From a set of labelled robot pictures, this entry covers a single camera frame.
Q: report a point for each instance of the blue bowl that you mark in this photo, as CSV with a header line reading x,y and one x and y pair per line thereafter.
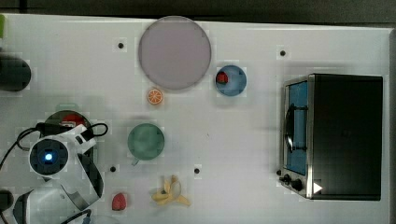
x,y
237,81

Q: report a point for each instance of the orange slice toy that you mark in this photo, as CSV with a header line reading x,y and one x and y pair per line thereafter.
x,y
155,96

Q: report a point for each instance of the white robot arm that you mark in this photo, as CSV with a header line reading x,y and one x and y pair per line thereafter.
x,y
73,182

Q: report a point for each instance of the small red toy in bowl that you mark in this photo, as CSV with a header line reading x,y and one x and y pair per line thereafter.
x,y
222,78

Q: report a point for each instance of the black toaster oven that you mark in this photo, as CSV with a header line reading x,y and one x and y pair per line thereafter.
x,y
332,137

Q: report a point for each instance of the grey round plate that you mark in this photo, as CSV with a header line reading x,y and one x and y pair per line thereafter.
x,y
174,52

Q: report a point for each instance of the red ketchup bottle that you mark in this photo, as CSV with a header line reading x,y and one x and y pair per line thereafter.
x,y
73,120

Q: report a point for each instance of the dark object at table edge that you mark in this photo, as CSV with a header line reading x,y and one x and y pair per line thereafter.
x,y
6,199

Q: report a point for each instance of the black frying pan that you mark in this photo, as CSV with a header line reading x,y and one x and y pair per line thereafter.
x,y
15,74

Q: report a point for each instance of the green plastic strainer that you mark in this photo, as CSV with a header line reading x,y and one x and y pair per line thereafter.
x,y
73,129

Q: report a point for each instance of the green mug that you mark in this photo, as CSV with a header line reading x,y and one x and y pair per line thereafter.
x,y
145,142

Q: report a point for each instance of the red strawberry toy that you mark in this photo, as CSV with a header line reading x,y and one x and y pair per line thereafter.
x,y
119,202

